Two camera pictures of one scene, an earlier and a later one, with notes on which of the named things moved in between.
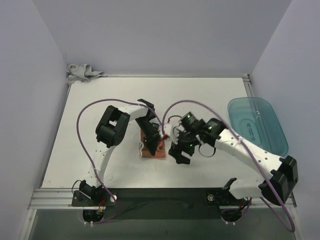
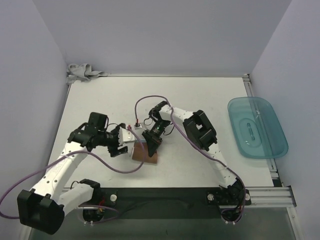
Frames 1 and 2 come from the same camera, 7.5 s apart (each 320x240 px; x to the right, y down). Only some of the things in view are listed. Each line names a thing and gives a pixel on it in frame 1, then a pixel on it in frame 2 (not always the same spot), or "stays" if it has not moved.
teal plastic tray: (255, 120) stays
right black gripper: (181, 151) to (152, 136)
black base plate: (161, 204) stays
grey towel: (82, 72) stays
